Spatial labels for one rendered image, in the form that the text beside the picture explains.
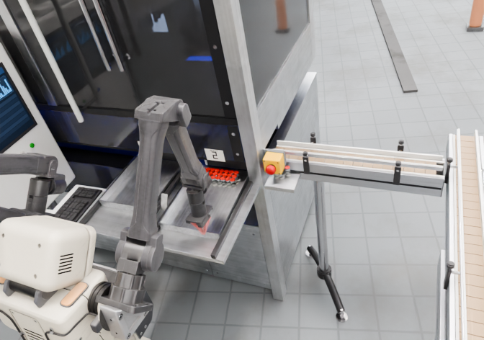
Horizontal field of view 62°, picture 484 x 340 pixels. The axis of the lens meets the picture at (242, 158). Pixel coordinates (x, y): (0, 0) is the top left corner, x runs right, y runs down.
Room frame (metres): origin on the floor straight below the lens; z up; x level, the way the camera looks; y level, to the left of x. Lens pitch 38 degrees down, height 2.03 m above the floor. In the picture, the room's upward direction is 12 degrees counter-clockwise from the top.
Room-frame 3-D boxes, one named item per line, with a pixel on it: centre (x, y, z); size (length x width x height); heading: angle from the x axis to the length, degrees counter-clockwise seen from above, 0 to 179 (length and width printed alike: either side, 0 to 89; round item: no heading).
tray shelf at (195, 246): (1.29, 0.33, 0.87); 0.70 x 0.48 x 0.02; 62
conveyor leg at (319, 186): (1.32, -0.32, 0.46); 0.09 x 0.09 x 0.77; 62
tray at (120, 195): (1.44, 0.45, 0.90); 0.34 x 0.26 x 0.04; 152
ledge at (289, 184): (1.29, -0.16, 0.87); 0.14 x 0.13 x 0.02; 152
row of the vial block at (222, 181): (1.32, 0.13, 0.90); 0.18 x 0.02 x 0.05; 62
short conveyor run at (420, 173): (1.25, -0.44, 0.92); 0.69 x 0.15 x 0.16; 62
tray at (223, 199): (1.23, 0.18, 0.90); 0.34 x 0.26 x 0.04; 152
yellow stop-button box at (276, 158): (1.26, -0.13, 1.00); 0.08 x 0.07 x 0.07; 152
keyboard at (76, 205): (1.39, 0.85, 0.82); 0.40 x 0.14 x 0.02; 153
